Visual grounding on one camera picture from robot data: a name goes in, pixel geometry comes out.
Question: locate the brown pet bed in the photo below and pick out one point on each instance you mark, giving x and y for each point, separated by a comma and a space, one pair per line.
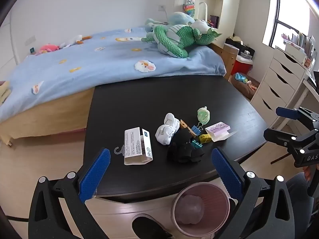
246, 89

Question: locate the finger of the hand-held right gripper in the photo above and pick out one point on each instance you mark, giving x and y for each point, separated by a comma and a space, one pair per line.
286, 113
279, 135

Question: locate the yellow folded cloth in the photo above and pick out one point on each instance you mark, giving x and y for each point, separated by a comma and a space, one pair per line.
4, 92

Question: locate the green striped roll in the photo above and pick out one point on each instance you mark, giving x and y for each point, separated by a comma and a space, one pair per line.
203, 115

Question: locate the yellow tape measure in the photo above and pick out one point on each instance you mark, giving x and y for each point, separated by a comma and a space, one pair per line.
204, 138

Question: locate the pink waste bin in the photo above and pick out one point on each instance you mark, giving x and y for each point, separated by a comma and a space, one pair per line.
199, 211

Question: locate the bed with blue blanket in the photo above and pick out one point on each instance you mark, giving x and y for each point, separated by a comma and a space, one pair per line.
87, 64

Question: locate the white duck plush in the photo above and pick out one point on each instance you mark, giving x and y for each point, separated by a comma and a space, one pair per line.
73, 41

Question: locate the white desk lamp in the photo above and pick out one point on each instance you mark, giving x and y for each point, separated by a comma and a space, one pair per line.
203, 7

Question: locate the wall socket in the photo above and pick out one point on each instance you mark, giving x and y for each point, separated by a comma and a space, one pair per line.
162, 8

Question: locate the purple box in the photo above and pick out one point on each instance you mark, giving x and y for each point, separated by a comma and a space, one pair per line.
214, 21

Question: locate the pink plush toy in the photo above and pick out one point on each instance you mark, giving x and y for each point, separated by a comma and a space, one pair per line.
47, 48

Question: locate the blue binder clip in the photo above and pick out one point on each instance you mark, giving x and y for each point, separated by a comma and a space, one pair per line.
197, 129

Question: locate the pink paper packet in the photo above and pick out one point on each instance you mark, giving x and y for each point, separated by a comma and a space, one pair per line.
219, 130

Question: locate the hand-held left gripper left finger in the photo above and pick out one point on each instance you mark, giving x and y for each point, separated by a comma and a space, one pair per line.
96, 174

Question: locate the row of books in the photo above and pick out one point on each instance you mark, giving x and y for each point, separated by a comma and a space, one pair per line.
302, 44

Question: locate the white sock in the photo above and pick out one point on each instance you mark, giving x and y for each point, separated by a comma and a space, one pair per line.
167, 129

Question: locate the teal binder clip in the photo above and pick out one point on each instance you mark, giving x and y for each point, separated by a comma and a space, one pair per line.
196, 144

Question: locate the white drawer cabinet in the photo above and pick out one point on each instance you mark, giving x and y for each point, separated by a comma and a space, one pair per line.
279, 79

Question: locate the red cooler box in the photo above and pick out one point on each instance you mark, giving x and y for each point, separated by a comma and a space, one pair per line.
241, 66

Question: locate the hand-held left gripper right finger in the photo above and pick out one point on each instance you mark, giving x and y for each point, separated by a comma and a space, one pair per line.
225, 171

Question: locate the white desk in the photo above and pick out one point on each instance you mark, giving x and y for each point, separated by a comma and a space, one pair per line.
304, 89

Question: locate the wooden bedside post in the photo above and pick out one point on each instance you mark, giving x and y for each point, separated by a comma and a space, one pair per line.
229, 59

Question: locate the wooden bed frame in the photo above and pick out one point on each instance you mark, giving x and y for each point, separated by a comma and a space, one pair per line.
49, 114

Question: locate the white cardboard package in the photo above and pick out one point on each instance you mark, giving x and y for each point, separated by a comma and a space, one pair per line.
137, 145

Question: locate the black storage bins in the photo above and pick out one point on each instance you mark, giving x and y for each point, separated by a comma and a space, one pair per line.
239, 46

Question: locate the person's right hand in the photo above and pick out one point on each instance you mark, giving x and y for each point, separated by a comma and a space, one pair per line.
307, 173

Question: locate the green dragon plush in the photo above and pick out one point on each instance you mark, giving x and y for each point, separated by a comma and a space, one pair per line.
174, 39

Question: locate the light blue plush toy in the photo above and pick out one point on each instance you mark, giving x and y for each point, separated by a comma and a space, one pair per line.
179, 17

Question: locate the black sock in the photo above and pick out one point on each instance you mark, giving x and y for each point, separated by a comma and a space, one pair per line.
184, 149

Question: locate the rainbow bag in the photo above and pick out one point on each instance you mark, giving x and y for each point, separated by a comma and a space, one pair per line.
189, 9

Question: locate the wooden clothespin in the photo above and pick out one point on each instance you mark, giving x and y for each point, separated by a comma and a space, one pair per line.
187, 127

